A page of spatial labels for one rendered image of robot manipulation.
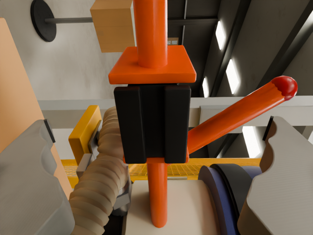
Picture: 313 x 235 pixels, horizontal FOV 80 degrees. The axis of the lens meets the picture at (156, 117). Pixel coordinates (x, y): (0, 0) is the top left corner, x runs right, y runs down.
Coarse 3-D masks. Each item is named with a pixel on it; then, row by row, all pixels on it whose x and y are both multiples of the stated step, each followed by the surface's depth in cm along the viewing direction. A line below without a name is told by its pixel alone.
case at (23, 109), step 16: (0, 32) 32; (0, 48) 32; (16, 48) 35; (0, 64) 32; (16, 64) 35; (0, 80) 32; (16, 80) 35; (0, 96) 32; (16, 96) 35; (32, 96) 39; (0, 112) 32; (16, 112) 35; (32, 112) 39; (0, 128) 32; (16, 128) 35; (0, 144) 32; (64, 176) 52; (64, 192) 52
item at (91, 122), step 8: (88, 112) 32; (96, 112) 33; (80, 120) 30; (88, 120) 30; (96, 120) 33; (80, 128) 28; (88, 128) 30; (96, 128) 33; (72, 136) 27; (80, 136) 27; (88, 136) 30; (96, 136) 32; (72, 144) 27; (80, 144) 27; (88, 144) 29; (80, 152) 28; (88, 152) 30; (96, 152) 32; (80, 160) 29
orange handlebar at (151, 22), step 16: (144, 0) 11; (160, 0) 11; (144, 16) 11; (160, 16) 12; (144, 32) 12; (160, 32) 12; (144, 48) 12; (160, 48) 13; (144, 64) 13; (160, 64) 13; (160, 176) 19; (160, 192) 21; (160, 208) 22; (160, 224) 24
